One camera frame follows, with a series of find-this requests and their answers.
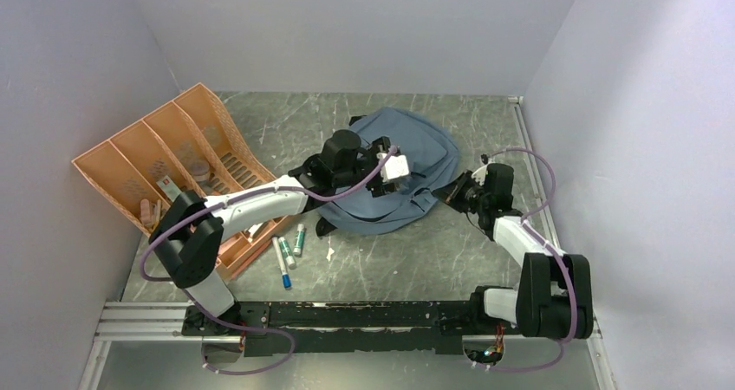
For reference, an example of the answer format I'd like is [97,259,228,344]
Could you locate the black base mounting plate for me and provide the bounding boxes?
[180,301,517,357]

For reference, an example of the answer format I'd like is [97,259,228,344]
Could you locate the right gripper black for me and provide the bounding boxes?
[432,169,489,213]

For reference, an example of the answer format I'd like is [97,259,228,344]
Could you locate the blue backpack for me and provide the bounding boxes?
[315,107,459,237]

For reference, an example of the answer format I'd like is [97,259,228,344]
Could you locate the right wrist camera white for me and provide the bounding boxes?
[472,164,488,185]

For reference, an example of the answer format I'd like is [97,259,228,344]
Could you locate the green white glue stick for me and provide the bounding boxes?
[278,237,297,270]

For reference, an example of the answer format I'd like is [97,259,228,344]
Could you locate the blue capped whiteboard marker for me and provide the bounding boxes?
[271,237,291,290]

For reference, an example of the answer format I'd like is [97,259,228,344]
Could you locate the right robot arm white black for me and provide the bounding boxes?
[432,163,594,341]

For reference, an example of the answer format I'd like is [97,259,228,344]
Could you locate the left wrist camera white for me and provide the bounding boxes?
[377,153,411,184]

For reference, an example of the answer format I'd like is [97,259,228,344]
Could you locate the wooden clips in organizer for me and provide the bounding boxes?
[140,198,163,233]

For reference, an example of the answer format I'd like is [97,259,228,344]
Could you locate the red white card box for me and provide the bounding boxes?
[157,176,182,202]

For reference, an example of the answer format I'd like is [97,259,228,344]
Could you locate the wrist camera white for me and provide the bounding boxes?
[472,164,488,185]
[377,153,411,184]

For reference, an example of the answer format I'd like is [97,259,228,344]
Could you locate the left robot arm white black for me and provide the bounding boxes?
[144,130,410,335]

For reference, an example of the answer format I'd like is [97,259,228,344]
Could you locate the orange plastic desk organizer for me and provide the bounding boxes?
[71,82,296,283]

